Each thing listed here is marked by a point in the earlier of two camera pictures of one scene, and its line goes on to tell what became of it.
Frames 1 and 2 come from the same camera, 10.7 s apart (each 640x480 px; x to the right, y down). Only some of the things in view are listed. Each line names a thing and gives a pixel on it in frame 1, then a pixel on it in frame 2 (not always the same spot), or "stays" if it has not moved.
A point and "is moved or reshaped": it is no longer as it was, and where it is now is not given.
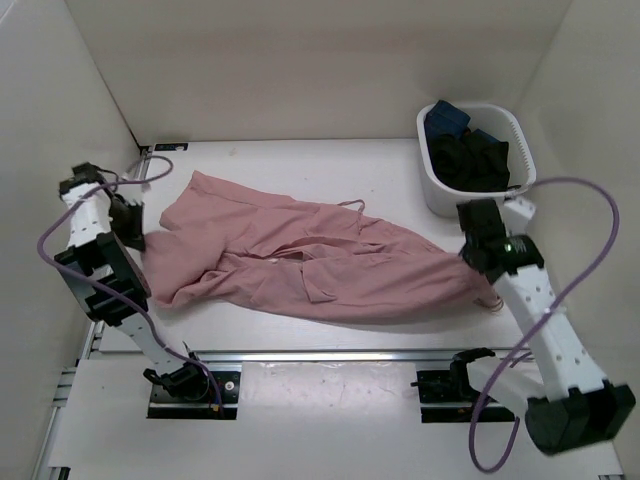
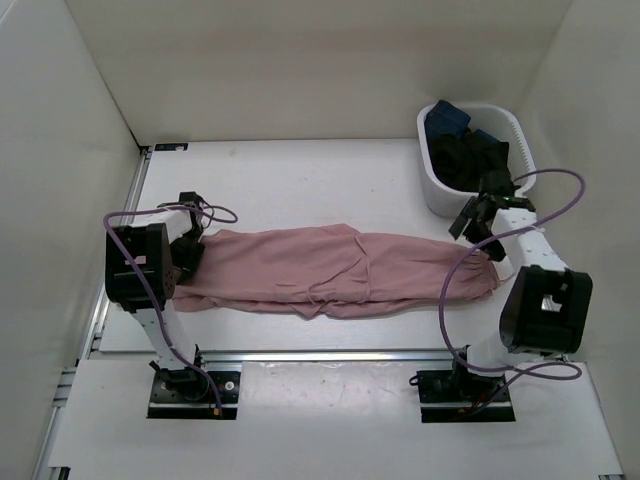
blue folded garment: x=446 y=120 stays
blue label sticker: x=171 y=146 stays
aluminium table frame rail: x=137 y=355 stays
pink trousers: x=248 y=250 is moved or reshaped
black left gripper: x=134 y=236 → x=187 y=264
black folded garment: x=470 y=162 stays
